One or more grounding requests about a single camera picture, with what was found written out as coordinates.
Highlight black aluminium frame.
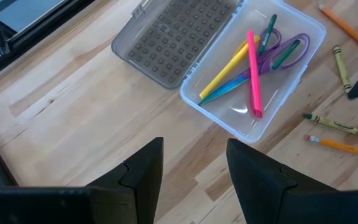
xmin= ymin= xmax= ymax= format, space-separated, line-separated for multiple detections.
xmin=0 ymin=0 xmax=96 ymax=187

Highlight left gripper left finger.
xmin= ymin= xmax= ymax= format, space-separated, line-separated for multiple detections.
xmin=87 ymin=137 xmax=165 ymax=224

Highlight olive crayon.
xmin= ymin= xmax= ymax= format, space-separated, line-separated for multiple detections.
xmin=302 ymin=113 xmax=358 ymax=138
xmin=332 ymin=45 xmax=353 ymax=94

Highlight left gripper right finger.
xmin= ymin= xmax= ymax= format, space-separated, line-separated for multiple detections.
xmin=226 ymin=138 xmax=338 ymax=224

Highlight dark green crayon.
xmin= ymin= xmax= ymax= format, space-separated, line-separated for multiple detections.
xmin=271 ymin=39 xmax=301 ymax=71
xmin=257 ymin=13 xmax=278 ymax=56

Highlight clear box with grey lid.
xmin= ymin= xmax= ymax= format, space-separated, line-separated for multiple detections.
xmin=111 ymin=0 xmax=328 ymax=144

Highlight orange pencil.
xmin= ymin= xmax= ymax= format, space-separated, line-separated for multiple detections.
xmin=317 ymin=2 xmax=358 ymax=57
xmin=303 ymin=134 xmax=358 ymax=160

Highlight purple scissors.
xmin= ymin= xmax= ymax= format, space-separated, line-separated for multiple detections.
xmin=197 ymin=27 xmax=311 ymax=106

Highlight pink highlighter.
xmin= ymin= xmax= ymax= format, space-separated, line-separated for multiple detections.
xmin=246 ymin=30 xmax=264 ymax=119

